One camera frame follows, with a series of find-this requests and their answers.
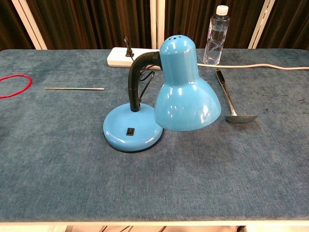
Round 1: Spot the blue desk lamp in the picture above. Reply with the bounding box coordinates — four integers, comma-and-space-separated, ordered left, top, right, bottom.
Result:
103, 34, 222, 153

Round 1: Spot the white power strip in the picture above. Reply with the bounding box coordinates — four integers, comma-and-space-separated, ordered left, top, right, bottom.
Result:
107, 47, 162, 71

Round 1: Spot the thin metal rod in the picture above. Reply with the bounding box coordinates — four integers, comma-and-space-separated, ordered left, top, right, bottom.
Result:
44, 87, 105, 91

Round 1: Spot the blue table cloth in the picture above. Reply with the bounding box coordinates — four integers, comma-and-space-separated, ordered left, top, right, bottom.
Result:
0, 49, 309, 223

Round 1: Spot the clear plastic water bottle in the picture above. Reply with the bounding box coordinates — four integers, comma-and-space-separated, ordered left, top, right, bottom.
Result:
203, 5, 231, 66

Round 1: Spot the dark brown curtain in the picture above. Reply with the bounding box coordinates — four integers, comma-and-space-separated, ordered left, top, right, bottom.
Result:
25, 0, 152, 50
164, 0, 266, 49
257, 0, 309, 50
0, 0, 34, 51

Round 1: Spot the black power cable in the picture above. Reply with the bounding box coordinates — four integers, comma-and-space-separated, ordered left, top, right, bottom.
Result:
123, 35, 155, 101

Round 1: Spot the metal ladle with black handle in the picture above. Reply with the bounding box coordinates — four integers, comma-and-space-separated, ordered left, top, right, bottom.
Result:
215, 68, 259, 124

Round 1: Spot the white frame post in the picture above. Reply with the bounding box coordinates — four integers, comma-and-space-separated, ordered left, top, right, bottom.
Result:
248, 0, 280, 49
149, 0, 166, 49
11, 0, 48, 50

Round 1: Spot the white power strip cable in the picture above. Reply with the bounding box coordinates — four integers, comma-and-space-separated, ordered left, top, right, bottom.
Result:
197, 63, 309, 72

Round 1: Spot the red rubber ring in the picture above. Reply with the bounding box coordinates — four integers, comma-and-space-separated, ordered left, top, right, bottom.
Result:
0, 74, 33, 99

